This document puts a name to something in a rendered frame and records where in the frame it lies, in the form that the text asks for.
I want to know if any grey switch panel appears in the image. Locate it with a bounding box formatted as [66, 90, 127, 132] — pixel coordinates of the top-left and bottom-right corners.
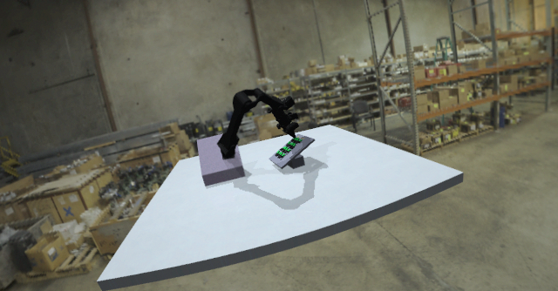
[269, 134, 315, 169]

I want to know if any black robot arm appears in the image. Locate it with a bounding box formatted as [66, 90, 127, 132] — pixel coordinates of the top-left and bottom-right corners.
[217, 88, 295, 159]

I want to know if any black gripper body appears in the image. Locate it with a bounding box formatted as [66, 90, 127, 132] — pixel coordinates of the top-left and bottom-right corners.
[276, 113, 299, 132]

